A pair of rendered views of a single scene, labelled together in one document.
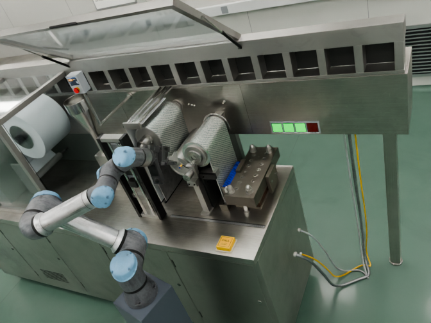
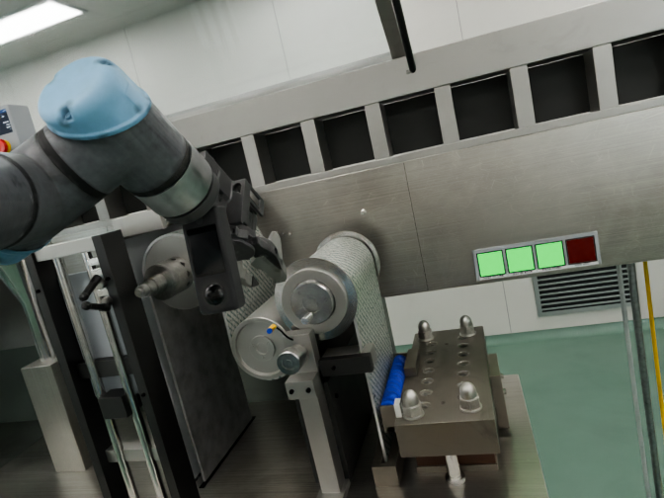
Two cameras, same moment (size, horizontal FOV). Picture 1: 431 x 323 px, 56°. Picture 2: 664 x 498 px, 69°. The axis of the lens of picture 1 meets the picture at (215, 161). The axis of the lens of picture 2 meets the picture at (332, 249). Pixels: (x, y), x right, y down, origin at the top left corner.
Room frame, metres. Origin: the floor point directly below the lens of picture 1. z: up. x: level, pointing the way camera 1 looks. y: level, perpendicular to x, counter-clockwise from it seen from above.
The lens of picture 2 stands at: (0.87, 0.29, 1.47)
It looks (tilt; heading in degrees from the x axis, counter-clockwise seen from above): 9 degrees down; 341
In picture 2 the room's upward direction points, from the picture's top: 13 degrees counter-clockwise
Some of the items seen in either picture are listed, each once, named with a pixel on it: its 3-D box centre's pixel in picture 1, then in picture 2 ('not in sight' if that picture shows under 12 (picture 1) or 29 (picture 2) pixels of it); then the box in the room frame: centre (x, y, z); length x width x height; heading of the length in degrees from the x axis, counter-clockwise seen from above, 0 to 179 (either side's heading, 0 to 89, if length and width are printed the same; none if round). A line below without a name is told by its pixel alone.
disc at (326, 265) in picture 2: (195, 154); (315, 299); (1.65, 0.08, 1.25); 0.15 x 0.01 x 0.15; 54
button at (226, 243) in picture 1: (226, 243); not in sight; (1.36, 0.08, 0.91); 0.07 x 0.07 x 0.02; 54
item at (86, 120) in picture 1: (102, 149); (47, 352); (2.15, 0.60, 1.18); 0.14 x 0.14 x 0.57
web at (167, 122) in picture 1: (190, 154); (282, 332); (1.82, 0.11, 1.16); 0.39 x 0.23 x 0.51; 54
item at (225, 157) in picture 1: (224, 161); (375, 341); (1.71, -0.04, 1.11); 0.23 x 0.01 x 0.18; 144
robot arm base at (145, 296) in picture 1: (137, 287); not in sight; (1.26, 0.51, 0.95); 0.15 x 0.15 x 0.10
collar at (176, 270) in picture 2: (145, 143); (169, 278); (1.77, 0.30, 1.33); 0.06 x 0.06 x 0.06; 54
